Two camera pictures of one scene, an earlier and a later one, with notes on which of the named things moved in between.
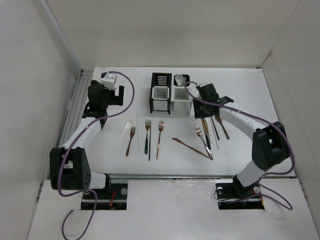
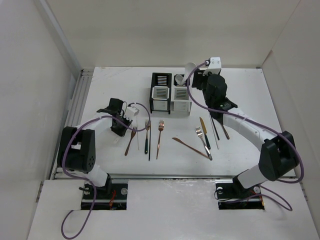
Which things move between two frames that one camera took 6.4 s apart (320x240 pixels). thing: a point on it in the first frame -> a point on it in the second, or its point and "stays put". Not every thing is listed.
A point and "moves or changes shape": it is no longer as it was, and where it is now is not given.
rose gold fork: [161, 124] stays put
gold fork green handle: [147, 125] stays put
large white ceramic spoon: [179, 78] stays put
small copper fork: [133, 129] stays put
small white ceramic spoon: [128, 125] moves or changes shape
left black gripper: [116, 100] -> [121, 132]
